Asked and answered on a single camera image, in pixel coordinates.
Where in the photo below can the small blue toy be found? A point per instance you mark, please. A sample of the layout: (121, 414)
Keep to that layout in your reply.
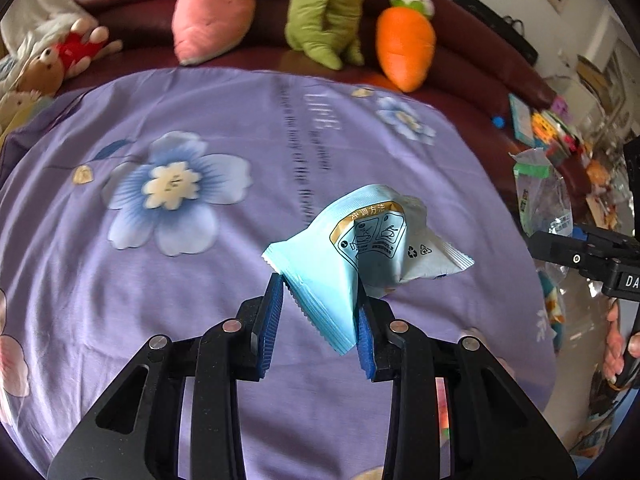
(498, 122)

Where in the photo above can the light blue snack packet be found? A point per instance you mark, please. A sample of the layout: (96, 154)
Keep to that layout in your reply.
(360, 240)

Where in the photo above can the person's right hand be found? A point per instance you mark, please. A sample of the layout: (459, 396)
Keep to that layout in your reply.
(612, 345)

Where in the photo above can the cardboard box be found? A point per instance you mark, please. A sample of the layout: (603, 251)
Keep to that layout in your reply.
(597, 77)

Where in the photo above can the dark red leather sofa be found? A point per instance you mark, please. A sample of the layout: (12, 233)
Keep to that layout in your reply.
(462, 55)

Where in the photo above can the clear plastic bag green header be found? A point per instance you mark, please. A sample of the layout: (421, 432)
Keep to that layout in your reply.
(545, 200)

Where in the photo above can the green dinosaur plush toy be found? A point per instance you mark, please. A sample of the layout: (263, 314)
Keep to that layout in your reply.
(320, 15)

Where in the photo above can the brown bear plush red shirt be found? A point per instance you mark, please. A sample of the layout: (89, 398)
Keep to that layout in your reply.
(75, 47)

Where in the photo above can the orange stuffed toy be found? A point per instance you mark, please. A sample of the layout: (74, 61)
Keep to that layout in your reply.
(597, 172)

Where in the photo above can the pink carrot plush toy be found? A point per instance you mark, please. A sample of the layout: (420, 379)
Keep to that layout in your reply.
(210, 15)

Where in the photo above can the teal picture book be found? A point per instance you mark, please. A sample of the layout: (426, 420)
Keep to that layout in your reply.
(521, 120)

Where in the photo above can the pile of colourful toys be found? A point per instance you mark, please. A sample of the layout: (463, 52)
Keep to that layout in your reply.
(560, 135)

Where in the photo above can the white cloth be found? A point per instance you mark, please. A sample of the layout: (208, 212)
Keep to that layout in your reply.
(35, 15)

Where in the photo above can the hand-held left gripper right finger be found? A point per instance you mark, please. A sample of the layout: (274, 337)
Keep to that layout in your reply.
(365, 345)

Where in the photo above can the purple floral blanket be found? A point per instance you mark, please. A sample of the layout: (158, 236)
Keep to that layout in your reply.
(150, 285)

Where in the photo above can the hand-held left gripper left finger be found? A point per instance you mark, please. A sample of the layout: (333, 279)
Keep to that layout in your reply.
(270, 330)

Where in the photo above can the black bag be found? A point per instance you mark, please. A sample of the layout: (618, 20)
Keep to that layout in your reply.
(495, 25)

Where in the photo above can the orange carrot plush toy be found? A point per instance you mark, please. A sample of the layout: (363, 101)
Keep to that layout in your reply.
(405, 45)

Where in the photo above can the cream rabbit plush toy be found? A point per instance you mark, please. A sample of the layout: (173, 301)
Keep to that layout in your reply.
(20, 110)

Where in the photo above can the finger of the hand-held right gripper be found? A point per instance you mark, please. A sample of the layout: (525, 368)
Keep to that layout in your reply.
(610, 244)
(575, 258)

